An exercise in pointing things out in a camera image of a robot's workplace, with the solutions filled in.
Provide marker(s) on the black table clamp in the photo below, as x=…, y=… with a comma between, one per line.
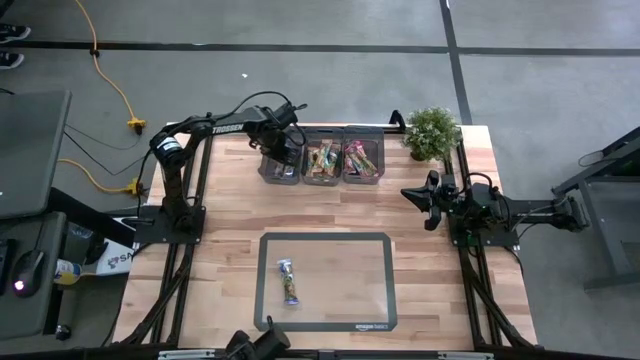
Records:
x=398, y=121

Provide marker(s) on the person's shoe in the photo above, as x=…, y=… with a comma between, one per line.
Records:
x=14, y=33
x=10, y=60

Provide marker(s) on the dark grey monitor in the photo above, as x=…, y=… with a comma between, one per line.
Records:
x=30, y=150

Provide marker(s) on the dark grey metal stand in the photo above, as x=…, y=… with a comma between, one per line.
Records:
x=600, y=220

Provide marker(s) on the blue oatmeal raisin granola bar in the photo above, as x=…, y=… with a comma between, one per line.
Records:
x=288, y=285
x=290, y=172
x=278, y=172

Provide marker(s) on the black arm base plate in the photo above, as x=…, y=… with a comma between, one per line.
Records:
x=500, y=239
x=150, y=232

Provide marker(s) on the white printed box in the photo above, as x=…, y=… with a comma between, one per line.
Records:
x=117, y=260

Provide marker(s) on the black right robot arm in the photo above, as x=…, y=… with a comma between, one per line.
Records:
x=482, y=207

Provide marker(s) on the silver metal bracket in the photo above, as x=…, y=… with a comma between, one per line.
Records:
x=465, y=356
x=186, y=354

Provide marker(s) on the grey-bordered silicone baking mat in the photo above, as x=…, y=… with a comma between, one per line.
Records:
x=340, y=280

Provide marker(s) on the red chocolate chip granola bar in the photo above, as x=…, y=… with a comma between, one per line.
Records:
x=371, y=167
x=357, y=170
x=361, y=154
x=349, y=159

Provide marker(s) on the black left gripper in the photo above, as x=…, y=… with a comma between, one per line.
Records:
x=282, y=150

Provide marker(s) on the black metal table frame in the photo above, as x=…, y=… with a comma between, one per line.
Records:
x=380, y=356

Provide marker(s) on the dark grey desk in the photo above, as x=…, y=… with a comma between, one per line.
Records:
x=50, y=235

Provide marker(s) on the potted green plant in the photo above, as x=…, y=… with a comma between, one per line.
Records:
x=432, y=132

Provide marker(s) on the grey plastic bin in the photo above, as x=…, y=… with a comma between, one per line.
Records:
x=265, y=172
x=324, y=134
x=363, y=134

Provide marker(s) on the small black round object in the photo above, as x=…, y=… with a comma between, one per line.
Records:
x=63, y=332

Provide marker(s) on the black computer mouse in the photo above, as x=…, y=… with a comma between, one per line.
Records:
x=27, y=272

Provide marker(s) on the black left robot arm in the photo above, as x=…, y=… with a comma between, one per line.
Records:
x=227, y=126

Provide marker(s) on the yellow labelled bottle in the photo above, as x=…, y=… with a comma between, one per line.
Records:
x=67, y=272

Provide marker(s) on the black keyboard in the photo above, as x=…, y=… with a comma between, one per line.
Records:
x=5, y=265

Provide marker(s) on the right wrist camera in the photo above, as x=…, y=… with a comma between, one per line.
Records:
x=449, y=191

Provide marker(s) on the green snack bag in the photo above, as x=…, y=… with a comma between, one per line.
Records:
x=320, y=157

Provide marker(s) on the black desk support bar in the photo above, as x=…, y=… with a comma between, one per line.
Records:
x=90, y=217

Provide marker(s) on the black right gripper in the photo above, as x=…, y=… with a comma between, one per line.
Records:
x=435, y=200

